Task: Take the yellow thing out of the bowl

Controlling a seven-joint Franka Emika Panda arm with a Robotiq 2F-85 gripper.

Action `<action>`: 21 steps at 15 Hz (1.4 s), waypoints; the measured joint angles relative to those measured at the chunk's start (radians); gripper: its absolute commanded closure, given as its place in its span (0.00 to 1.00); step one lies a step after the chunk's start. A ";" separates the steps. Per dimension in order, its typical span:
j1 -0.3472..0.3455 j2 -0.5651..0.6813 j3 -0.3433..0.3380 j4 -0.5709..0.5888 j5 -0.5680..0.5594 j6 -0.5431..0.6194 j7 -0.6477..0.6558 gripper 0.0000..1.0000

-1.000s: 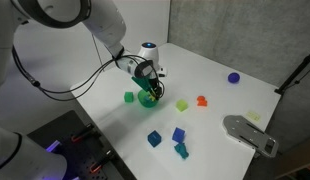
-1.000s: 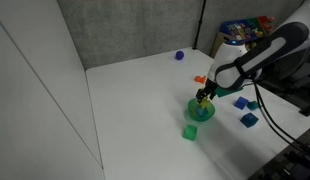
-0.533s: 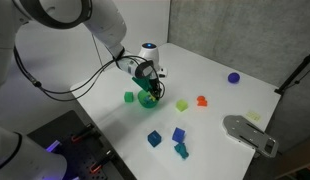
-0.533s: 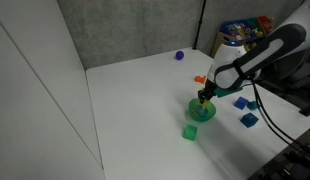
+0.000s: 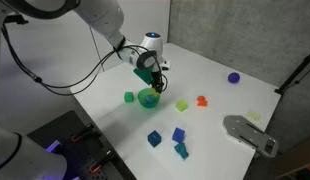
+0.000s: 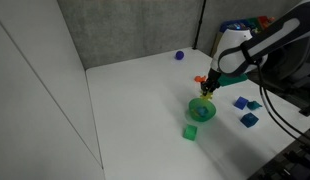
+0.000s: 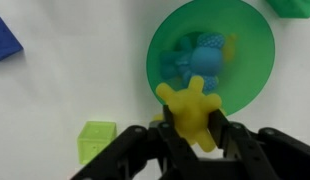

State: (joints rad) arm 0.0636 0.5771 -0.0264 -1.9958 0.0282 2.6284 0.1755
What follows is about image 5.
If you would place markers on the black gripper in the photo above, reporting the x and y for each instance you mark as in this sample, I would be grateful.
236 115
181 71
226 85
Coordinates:
149 61

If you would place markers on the yellow spiky toy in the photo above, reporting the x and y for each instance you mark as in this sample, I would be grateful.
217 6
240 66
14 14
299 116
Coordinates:
156 91

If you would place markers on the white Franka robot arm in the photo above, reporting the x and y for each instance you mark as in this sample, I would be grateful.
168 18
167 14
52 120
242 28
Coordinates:
101 16

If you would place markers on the green plastic bowl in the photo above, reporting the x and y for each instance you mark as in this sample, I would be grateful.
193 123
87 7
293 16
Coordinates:
146 104

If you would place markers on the small blue toy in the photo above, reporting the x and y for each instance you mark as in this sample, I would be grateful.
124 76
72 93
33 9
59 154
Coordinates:
149 99

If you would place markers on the green cube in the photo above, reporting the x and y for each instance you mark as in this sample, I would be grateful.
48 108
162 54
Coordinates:
128 97

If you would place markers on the lime translucent cube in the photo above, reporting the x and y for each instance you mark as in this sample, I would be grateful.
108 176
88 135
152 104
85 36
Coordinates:
182 105

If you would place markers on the orange animal toy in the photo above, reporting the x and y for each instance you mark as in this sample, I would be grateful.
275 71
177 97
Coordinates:
201 101

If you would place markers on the dark blue cube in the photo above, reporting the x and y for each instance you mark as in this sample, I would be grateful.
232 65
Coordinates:
154 138

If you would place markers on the blue purple cube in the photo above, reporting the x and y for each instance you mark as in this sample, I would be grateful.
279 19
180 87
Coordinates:
178 135

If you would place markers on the teal animal toy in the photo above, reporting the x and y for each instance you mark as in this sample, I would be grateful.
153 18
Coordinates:
181 150

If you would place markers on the dark blue ball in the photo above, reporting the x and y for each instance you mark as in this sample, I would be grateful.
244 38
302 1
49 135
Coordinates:
233 78

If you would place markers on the black orange toggle clamp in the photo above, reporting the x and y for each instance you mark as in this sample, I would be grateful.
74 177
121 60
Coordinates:
101 162
82 134

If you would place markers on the grey metal plate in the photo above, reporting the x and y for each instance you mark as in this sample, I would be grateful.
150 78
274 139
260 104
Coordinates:
241 131

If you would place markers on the black perforated breadboard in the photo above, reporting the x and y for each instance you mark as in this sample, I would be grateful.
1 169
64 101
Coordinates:
66 133

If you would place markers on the black tripod pole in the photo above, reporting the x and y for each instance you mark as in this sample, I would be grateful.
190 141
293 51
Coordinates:
296 73

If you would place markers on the wooden toy bin shelf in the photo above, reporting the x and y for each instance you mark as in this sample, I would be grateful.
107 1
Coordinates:
295 160

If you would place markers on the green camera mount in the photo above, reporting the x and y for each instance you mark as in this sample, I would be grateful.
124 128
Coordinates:
143 75

